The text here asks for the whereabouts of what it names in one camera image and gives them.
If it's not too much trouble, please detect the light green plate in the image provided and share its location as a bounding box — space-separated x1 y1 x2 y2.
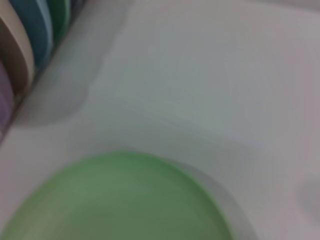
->
0 149 237 240

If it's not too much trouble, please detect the dark green plate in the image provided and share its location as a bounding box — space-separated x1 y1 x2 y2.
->
46 0 72 50

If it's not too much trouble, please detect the light blue plate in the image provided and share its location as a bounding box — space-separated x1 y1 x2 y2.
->
9 0 54 74

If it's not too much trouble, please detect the lilac plate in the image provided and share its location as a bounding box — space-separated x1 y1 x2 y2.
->
0 61 15 137

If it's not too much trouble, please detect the beige plate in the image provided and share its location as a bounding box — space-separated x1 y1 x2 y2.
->
0 0 35 97

